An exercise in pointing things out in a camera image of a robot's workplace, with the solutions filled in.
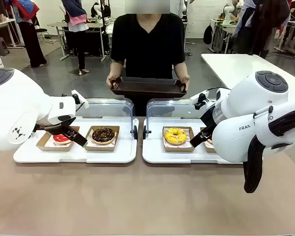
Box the person's left hand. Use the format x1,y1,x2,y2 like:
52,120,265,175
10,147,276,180
178,75,190,92

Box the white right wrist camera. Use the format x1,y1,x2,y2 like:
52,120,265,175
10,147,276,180
189,90,210,111

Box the chocolate sprinkled donut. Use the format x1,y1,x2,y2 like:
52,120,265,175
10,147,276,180
91,127,116,145

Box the large white table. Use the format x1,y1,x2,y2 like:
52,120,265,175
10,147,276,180
201,53,295,98

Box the white printed paper liner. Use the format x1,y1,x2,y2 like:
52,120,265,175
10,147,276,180
88,131,118,148
44,137,73,148

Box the black office chair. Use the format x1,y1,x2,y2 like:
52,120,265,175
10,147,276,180
35,17,55,45

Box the clear plastic dome lid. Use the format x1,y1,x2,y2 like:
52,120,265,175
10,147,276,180
143,98,212,140
75,97,138,141

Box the small grey stool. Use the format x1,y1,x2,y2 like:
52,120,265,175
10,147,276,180
0,37,10,57

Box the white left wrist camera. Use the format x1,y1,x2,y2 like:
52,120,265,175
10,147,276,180
71,90,89,109

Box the person's right hand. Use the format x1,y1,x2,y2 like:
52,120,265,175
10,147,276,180
106,73,122,89

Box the thin black camera cable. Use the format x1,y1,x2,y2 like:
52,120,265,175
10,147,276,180
206,87,233,95

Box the desk with white legs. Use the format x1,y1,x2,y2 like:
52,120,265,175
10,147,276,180
47,22,108,62

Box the black braided cable sleeve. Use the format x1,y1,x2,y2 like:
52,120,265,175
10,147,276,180
243,114,295,194

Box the red glazed donut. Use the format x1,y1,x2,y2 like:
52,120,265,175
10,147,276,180
53,134,73,145

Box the person in long black skirt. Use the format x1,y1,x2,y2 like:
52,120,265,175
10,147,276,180
4,0,48,68

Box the white plastic display tray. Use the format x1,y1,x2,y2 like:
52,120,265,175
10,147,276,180
142,117,244,165
13,117,140,164

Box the dark brown serving tray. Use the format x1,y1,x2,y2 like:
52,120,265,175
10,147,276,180
110,76,187,99

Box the brown cardboard donut box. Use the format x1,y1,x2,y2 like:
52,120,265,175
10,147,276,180
162,126,195,152
36,126,80,152
85,125,120,152
200,127,218,153

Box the person's left forearm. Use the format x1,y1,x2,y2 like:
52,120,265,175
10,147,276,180
174,61,189,79

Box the black hanging backpack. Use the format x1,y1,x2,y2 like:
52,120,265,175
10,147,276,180
203,23,214,45

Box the person's right forearm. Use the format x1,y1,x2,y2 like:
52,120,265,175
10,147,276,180
108,61,125,78

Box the person in pink blue top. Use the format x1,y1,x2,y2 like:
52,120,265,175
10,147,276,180
60,0,90,73

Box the person with long dark hair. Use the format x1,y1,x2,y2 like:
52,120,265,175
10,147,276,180
236,0,291,59

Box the yellow sprinkled donut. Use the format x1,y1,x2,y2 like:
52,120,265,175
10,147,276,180
164,127,187,146

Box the white cluttered side table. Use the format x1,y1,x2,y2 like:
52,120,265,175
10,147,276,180
0,18,25,50

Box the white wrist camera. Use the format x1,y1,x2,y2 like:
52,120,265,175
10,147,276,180
71,90,89,109
189,90,210,111

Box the person in black shirt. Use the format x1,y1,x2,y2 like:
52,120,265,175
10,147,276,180
110,13,186,117

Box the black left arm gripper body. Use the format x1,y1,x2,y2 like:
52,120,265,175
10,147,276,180
33,117,76,134

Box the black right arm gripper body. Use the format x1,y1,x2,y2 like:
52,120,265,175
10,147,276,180
200,104,218,129

